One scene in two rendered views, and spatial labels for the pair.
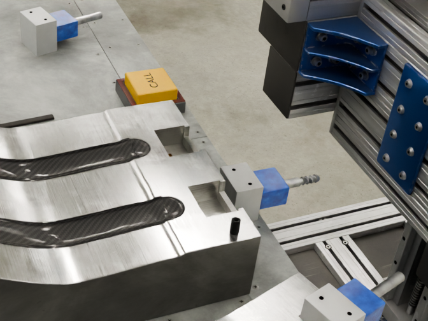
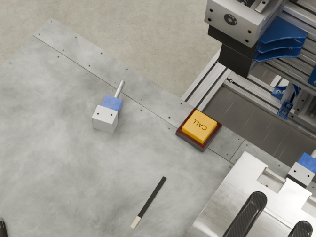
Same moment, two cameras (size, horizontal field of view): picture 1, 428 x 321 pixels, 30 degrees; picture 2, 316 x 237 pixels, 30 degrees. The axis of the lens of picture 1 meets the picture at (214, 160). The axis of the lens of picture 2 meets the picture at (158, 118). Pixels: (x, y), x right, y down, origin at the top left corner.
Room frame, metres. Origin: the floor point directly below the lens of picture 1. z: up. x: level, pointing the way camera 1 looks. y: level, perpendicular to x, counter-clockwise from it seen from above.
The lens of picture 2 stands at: (0.46, 0.50, 2.05)
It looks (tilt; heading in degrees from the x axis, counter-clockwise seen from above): 62 degrees down; 331
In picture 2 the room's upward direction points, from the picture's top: 4 degrees clockwise
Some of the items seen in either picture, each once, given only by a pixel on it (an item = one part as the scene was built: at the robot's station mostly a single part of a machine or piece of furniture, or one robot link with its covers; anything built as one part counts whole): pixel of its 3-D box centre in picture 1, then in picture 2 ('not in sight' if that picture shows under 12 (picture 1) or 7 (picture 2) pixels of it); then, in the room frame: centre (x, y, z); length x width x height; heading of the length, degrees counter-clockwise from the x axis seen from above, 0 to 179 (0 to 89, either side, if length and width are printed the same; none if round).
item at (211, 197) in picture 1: (213, 210); (314, 210); (0.66, -0.01, 0.87); 0.05 x 0.05 x 0.04; 28
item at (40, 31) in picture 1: (65, 24); (113, 103); (1.11, 0.26, 0.83); 0.13 x 0.05 x 0.05; 134
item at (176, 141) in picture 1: (178, 152); (270, 182); (0.76, 0.04, 0.87); 0.05 x 0.05 x 0.04; 28
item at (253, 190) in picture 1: (273, 186); (309, 162); (0.77, -0.08, 0.83); 0.13 x 0.05 x 0.05; 118
